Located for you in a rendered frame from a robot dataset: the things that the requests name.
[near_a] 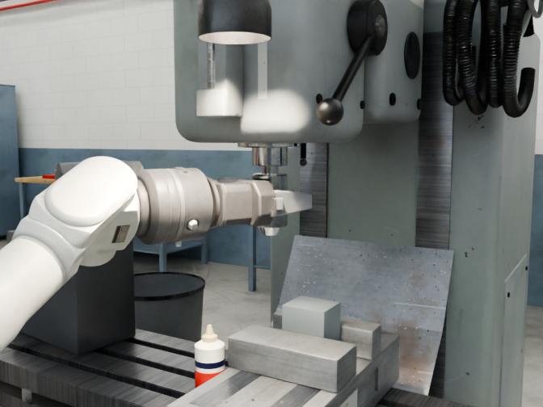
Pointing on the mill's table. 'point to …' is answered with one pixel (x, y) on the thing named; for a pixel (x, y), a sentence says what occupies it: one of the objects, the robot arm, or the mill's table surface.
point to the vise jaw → (293, 357)
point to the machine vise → (371, 338)
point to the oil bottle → (208, 357)
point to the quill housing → (275, 77)
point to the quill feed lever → (371, 19)
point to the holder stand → (89, 307)
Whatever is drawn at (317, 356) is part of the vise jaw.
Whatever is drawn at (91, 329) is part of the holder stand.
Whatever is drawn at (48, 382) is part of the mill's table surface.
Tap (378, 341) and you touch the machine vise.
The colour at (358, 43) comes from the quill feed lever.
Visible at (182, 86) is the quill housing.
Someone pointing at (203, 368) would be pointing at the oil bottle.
